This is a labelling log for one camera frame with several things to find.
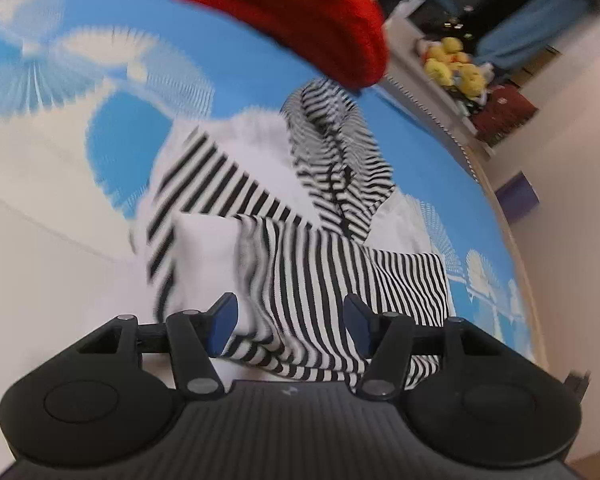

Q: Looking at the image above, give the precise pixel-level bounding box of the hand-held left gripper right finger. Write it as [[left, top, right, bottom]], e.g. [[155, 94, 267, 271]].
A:
[[343, 293, 517, 402]]

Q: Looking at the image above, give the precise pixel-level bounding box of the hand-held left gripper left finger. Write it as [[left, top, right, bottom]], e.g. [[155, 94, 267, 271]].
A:
[[75, 292, 240, 402]]

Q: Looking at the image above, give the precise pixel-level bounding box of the black white striped small garment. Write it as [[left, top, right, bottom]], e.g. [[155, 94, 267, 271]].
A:
[[129, 77, 457, 387]]

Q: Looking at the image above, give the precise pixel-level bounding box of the wooden bed edge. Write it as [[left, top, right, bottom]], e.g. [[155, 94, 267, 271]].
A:
[[466, 145, 552, 367]]

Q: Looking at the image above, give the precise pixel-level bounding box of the purple box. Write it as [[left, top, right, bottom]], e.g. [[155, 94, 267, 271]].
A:
[[495, 171, 539, 222]]

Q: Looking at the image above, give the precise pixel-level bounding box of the white low shelf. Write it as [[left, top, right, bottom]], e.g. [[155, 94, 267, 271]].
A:
[[380, 4, 497, 162]]

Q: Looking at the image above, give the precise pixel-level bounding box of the blue white printed blanket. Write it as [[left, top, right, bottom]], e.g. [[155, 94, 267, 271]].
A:
[[0, 0, 547, 391]]

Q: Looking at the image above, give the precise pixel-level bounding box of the red knitted cloth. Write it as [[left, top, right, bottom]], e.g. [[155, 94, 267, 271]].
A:
[[170, 0, 389, 93]]

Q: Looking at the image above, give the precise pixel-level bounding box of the blue hanging cloth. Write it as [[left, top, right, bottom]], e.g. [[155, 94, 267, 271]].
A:
[[475, 0, 597, 75]]

